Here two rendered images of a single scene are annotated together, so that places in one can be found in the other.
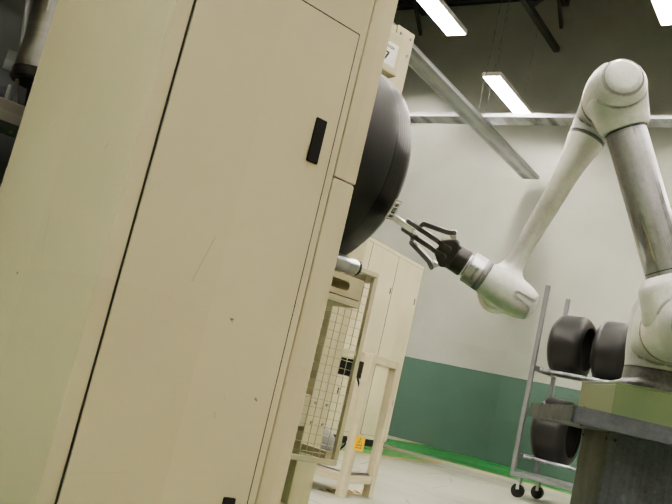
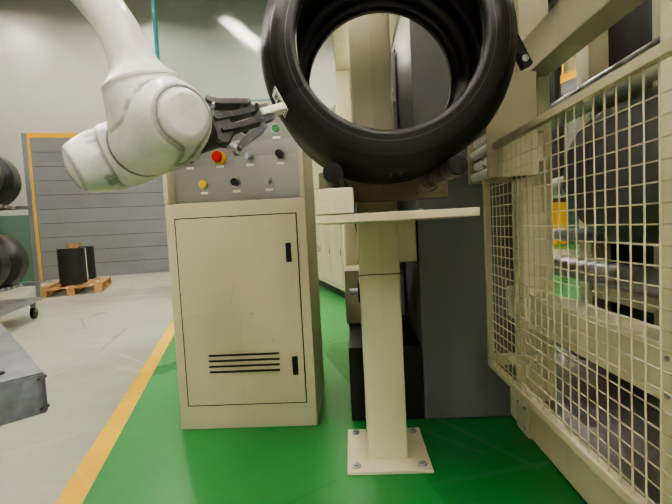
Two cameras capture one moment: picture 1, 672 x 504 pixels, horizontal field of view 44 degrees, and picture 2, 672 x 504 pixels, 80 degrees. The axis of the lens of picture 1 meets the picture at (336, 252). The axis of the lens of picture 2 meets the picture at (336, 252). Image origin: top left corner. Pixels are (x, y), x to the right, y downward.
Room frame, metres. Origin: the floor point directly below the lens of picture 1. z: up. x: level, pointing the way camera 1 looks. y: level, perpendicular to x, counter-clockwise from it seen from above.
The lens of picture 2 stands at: (2.88, -0.75, 0.77)
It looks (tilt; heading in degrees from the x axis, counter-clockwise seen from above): 3 degrees down; 131
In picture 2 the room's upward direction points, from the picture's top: 3 degrees counter-clockwise
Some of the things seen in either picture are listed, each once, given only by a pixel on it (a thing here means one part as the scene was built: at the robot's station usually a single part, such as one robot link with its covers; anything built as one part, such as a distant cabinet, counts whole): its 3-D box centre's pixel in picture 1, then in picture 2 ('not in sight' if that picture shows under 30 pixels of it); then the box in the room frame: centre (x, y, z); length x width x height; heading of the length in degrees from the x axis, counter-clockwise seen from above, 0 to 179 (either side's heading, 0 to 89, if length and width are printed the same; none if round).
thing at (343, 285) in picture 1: (303, 274); (336, 205); (2.18, 0.07, 0.83); 0.36 x 0.09 x 0.06; 129
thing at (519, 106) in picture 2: not in sight; (499, 132); (2.44, 0.57, 1.05); 0.20 x 0.15 x 0.30; 129
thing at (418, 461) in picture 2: not in sight; (386, 447); (2.11, 0.35, 0.01); 0.27 x 0.27 x 0.02; 39
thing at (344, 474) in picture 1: (329, 416); not in sight; (4.95, -0.19, 0.40); 0.60 x 0.35 x 0.80; 56
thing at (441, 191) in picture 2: not in sight; (382, 185); (2.17, 0.30, 0.90); 0.40 x 0.03 x 0.10; 39
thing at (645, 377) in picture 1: (650, 381); not in sight; (2.17, -0.89, 0.77); 0.22 x 0.18 x 0.06; 176
